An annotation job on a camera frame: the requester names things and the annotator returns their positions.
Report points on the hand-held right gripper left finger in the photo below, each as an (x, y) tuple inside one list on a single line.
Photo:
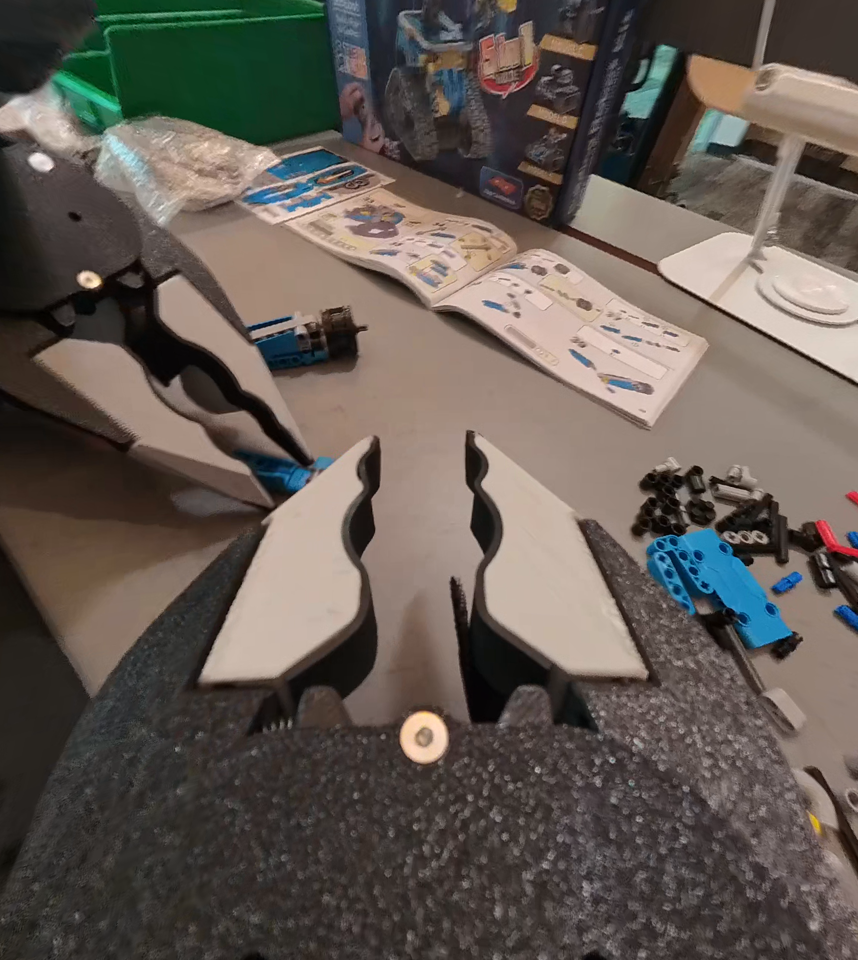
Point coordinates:
[(294, 585)]

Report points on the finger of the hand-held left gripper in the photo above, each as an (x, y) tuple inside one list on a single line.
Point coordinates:
[(226, 337), (121, 390)]

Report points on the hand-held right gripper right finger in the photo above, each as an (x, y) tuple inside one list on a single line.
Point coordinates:
[(549, 592)]

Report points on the blue motor block yellow pins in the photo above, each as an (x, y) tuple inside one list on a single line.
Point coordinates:
[(286, 349)]

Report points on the small blue beam assembly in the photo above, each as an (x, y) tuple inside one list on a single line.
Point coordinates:
[(282, 474)]

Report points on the clear plastic bag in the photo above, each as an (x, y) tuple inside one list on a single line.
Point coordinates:
[(173, 165), (38, 124)]

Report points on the blue sticker sheet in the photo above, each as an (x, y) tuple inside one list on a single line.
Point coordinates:
[(309, 184)]

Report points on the pile of small building parts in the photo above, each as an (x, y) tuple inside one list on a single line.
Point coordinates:
[(759, 517)]

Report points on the large green bin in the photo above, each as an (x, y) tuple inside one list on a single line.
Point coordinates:
[(218, 75)]

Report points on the light grey short beam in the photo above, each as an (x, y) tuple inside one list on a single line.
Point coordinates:
[(783, 709)]

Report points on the open instruction booklet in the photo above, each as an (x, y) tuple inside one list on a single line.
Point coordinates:
[(549, 322)]

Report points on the dark blue toy box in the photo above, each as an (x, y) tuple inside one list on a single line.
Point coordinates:
[(474, 97)]

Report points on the white stand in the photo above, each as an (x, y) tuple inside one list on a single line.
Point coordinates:
[(736, 292)]

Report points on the large blue frame block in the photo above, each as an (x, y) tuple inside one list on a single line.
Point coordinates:
[(714, 574)]

